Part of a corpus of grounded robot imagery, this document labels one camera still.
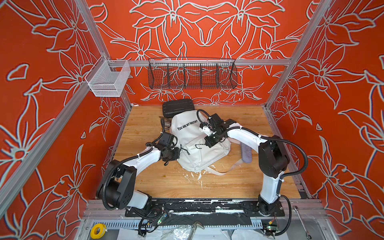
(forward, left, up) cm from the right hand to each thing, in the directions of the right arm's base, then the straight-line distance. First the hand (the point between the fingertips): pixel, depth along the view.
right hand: (204, 142), depth 90 cm
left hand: (-6, +16, -4) cm, 18 cm away
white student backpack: (+12, +12, 0) cm, 17 cm away
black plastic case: (+31, +24, -1) cm, 40 cm away
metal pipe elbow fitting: (+18, +25, -3) cm, 31 cm away
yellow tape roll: (-43, +52, -6) cm, 68 cm away
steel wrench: (-46, -44, -8) cm, 64 cm away
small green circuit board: (-43, -29, -8) cm, 52 cm away
